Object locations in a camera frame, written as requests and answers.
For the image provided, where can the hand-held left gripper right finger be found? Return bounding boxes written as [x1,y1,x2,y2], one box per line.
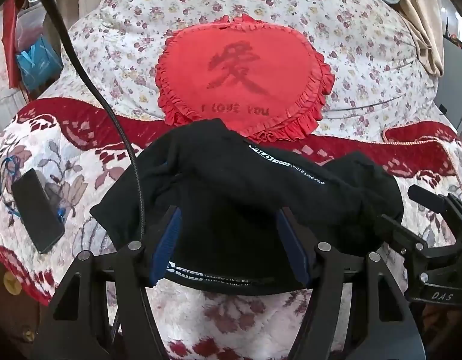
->
[275,208,427,360]

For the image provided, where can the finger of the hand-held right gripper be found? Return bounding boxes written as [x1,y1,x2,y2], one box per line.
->
[377,213,432,260]
[407,184,462,229]

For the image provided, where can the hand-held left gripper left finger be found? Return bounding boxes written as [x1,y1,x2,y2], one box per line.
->
[32,205,183,360]

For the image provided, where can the black pants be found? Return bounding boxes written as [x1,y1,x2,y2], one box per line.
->
[90,118,404,296]

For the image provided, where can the grey cabinet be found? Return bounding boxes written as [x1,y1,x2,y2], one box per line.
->
[441,7,462,136]

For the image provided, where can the red and white floral blanket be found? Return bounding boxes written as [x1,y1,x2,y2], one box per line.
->
[0,97,462,360]

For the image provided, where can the black smartphone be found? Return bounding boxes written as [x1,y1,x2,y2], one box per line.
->
[11,169,65,254]

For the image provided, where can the beige cloth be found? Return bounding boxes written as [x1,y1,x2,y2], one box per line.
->
[377,0,447,77]

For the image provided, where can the red heart-shaped frilled pillow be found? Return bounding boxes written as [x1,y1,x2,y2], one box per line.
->
[155,14,335,142]

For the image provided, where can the white small-flower quilt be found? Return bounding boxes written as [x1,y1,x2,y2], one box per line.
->
[36,0,447,143]

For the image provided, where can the blue plastic bag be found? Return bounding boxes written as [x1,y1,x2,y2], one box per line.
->
[16,37,62,91]

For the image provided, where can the clear plastic bag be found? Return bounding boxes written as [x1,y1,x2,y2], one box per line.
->
[16,5,48,47]

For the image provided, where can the red cloth bag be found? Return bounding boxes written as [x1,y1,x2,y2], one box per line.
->
[2,0,29,91]

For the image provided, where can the blue cord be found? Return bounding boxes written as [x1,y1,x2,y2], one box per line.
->
[0,157,65,221]

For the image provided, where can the wooden bed frame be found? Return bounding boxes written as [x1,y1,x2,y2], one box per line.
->
[0,253,51,360]

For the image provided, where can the black cable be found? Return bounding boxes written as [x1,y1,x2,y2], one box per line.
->
[23,0,147,250]

